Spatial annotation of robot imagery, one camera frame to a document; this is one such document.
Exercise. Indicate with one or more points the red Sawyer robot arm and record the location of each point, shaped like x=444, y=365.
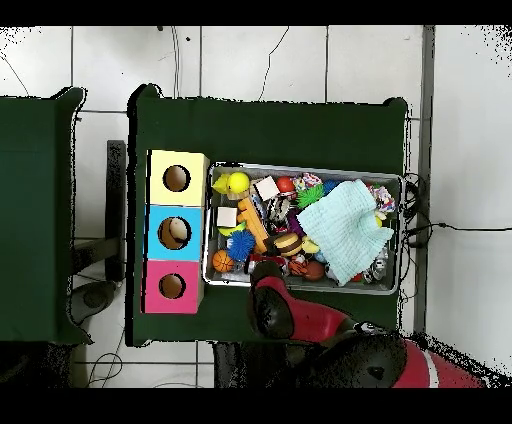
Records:
x=312, y=320

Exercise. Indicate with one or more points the silver mesh bin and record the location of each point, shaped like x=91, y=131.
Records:
x=320, y=286

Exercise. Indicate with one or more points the wooden box with three holes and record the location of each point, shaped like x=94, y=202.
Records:
x=192, y=192

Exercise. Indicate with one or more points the toy burger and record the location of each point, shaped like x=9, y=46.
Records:
x=288, y=244

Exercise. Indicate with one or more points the blue spiky ball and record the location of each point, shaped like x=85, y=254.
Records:
x=241, y=245

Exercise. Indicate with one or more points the orange plastic toy block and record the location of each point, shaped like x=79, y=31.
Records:
x=252, y=224

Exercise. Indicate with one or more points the orange toy basketball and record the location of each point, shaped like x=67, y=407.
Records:
x=222, y=260

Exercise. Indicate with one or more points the wooden cube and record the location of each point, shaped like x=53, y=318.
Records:
x=226, y=216
x=266, y=188

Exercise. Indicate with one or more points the green spiky ball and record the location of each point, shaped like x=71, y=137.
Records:
x=309, y=196

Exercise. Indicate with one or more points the yellow ball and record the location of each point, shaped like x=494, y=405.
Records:
x=238, y=182

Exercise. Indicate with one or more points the mint green knitted cloth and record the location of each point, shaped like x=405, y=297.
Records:
x=344, y=228

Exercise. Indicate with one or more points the yellow cheese wedge toy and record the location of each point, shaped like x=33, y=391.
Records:
x=220, y=184

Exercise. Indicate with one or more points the dark green table cloth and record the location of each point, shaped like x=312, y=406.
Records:
x=32, y=220
x=272, y=132

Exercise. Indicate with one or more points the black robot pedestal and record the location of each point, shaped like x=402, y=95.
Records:
x=232, y=366

